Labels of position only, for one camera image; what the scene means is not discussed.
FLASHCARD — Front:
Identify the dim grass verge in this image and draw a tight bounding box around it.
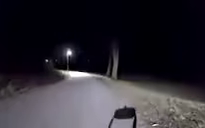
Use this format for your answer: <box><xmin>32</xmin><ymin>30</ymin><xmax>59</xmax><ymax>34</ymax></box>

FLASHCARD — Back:
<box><xmin>0</xmin><ymin>71</ymin><xmax>72</xmax><ymax>108</ymax></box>

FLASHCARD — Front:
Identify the pale grey road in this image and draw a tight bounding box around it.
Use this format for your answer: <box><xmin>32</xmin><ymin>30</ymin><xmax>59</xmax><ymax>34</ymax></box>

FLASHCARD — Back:
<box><xmin>0</xmin><ymin>69</ymin><xmax>148</xmax><ymax>128</ymax></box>

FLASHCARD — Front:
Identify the pale stony grass verge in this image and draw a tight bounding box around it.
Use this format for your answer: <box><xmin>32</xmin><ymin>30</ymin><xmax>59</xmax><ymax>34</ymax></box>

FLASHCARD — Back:
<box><xmin>99</xmin><ymin>74</ymin><xmax>205</xmax><ymax>128</ymax></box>

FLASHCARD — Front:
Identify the lit street lamp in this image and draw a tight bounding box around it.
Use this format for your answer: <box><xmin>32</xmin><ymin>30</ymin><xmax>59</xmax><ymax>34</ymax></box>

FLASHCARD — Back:
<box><xmin>65</xmin><ymin>48</ymin><xmax>74</xmax><ymax>72</ymax></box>

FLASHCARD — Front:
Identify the forked tree trunk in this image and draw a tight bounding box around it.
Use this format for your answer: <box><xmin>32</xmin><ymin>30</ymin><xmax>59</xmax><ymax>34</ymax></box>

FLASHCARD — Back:
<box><xmin>105</xmin><ymin>39</ymin><xmax>121</xmax><ymax>81</ymax></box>

